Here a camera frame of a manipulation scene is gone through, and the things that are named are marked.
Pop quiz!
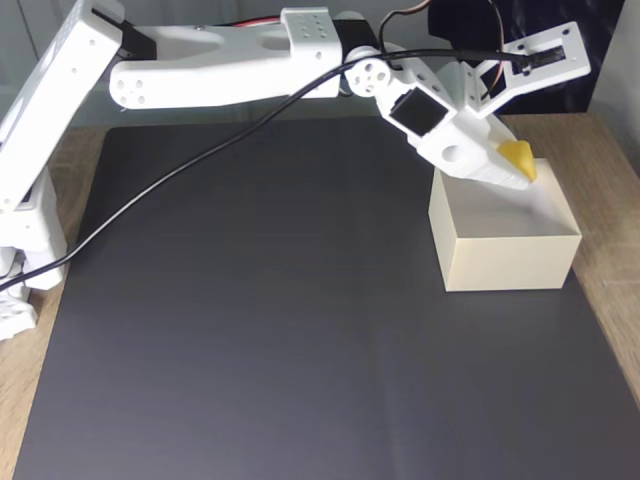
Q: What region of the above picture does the yellow cube block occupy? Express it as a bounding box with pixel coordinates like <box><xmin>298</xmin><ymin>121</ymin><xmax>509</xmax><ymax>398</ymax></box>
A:
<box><xmin>496</xmin><ymin>140</ymin><xmax>538</xmax><ymax>182</ymax></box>

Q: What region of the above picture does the white open box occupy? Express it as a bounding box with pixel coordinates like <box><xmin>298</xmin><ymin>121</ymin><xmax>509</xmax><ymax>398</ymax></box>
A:
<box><xmin>427</xmin><ymin>157</ymin><xmax>584</xmax><ymax>294</ymax></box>

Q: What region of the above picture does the dark hanging cloth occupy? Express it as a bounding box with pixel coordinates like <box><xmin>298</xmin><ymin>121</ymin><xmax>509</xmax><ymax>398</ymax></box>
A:
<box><xmin>427</xmin><ymin>0</ymin><xmax>626</xmax><ymax>115</ymax></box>

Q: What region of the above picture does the dark grey table mat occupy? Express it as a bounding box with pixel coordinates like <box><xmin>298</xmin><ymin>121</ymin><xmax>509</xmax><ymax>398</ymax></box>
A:
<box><xmin>9</xmin><ymin>117</ymin><xmax>640</xmax><ymax>480</ymax></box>

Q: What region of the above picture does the black camera cable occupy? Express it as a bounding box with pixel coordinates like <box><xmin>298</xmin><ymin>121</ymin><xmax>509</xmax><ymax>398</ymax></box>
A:
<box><xmin>0</xmin><ymin>47</ymin><xmax>539</xmax><ymax>294</ymax></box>

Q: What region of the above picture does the red white black servo cable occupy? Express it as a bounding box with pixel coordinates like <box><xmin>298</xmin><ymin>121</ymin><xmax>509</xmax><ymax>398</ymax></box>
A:
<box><xmin>377</xmin><ymin>0</ymin><xmax>509</xmax><ymax>101</ymax></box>

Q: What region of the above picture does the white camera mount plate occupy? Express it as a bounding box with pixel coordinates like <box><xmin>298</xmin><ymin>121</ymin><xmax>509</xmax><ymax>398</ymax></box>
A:
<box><xmin>457</xmin><ymin>20</ymin><xmax>593</xmax><ymax>121</ymax></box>

